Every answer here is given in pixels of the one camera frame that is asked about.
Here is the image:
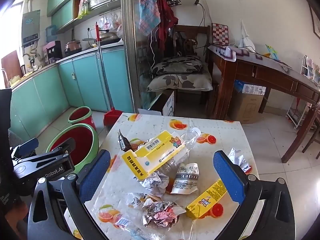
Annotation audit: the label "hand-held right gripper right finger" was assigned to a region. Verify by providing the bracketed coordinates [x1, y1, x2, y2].
[213, 150, 295, 240]

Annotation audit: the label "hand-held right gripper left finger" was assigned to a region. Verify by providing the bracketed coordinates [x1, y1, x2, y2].
[27, 149, 111, 240]

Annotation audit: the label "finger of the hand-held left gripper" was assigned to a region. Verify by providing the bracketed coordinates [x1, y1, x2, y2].
[11, 138, 39, 160]
[24, 138, 76, 166]

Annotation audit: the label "green basin with red inside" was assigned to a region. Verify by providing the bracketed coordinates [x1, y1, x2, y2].
[46, 124, 100, 174]

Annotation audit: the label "small yellow carton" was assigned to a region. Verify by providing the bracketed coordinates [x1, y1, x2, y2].
[185, 179, 228, 220]

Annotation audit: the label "printed paper cup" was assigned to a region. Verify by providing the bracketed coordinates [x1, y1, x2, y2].
[171, 162, 200, 195]

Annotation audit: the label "clear plastic water bottle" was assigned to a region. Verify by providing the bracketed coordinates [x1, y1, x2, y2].
[160, 127, 202, 178]

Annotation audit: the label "large white paper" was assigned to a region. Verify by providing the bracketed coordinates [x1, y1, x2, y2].
[134, 169, 170, 198]

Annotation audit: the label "large yellow cardboard box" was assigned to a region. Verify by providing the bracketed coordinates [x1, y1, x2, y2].
[122, 130, 187, 181]

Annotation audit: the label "grey ribbed object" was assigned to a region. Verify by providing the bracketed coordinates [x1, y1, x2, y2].
[8, 129, 20, 147]

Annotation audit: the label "red bucket with green rim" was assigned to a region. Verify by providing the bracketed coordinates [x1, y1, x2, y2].
[68, 106, 97, 132]

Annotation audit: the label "dark brown snack packet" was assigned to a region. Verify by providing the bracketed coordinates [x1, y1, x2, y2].
[117, 129, 137, 152]

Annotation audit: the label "clear plastic wrapper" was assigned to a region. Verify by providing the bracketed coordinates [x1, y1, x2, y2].
[94, 205, 140, 240]

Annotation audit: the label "teal kitchen base cabinets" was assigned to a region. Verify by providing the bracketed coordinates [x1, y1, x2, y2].
[9, 46, 134, 140]

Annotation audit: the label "brown cardboard box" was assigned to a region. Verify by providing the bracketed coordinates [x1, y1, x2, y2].
[230, 90, 265, 124]

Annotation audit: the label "crumpled red foil wrapper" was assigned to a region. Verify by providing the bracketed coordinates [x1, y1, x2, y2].
[142, 199, 187, 228]

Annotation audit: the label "wooden cutting board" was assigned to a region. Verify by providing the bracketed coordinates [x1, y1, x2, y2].
[1, 50, 23, 80]

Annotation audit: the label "white and blue box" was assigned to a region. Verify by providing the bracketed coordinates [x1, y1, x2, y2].
[234, 79, 267, 95]

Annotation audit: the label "black and pink appliance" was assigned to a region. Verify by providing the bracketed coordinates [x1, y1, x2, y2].
[42, 41, 63, 64]

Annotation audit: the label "open white cardboard box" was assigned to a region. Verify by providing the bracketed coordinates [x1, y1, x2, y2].
[137, 90, 175, 117]

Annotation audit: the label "brown rice cooker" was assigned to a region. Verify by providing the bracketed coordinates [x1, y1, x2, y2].
[64, 39, 83, 55]

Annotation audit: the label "light flower print cushion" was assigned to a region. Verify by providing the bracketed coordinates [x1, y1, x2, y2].
[146, 73, 213, 92]

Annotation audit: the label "brown wooden desk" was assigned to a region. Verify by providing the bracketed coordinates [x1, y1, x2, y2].
[207, 44, 320, 163]

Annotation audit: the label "blue water jug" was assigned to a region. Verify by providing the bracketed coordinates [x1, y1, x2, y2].
[45, 25, 57, 43]

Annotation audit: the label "sliding glass door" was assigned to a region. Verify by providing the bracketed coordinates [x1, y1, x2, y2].
[121, 0, 165, 110]

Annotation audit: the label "grey water heater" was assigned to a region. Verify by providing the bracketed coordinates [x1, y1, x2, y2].
[21, 10, 42, 47]

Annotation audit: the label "dark flower print cushion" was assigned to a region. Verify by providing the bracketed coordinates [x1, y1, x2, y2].
[151, 56, 204, 76]

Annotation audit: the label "white printed desk cover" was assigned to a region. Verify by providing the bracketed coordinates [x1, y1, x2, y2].
[209, 44, 292, 68]

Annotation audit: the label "white desk lamp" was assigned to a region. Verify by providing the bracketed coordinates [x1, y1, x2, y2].
[239, 20, 255, 49]

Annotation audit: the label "yellow and white hanging bag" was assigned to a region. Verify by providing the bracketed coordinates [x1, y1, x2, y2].
[77, 0, 90, 19]

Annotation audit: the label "red checkered board box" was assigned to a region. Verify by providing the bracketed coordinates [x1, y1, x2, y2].
[211, 23, 229, 46]

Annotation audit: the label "dark wooden chair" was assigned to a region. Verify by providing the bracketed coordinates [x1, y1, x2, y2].
[172, 25, 213, 115]

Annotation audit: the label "plaid hanging cloth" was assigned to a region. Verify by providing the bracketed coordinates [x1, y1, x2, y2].
[139, 0, 167, 37]

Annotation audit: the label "red hanging garment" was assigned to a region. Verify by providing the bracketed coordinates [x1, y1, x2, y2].
[156, 0, 179, 52]

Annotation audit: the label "red dustpan with long handle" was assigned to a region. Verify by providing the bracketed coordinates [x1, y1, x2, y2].
[94, 22, 124, 134]

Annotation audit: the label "white wire rack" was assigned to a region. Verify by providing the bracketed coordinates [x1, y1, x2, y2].
[286, 55, 320, 130]

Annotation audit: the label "teal kitchen wall cabinets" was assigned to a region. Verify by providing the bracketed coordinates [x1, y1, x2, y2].
[46, 0, 123, 34]

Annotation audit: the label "framed wall picture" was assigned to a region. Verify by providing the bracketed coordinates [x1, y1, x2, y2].
[309, 5, 320, 39]

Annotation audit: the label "wall charger with cable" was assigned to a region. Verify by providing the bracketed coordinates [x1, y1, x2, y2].
[194, 0, 213, 48]

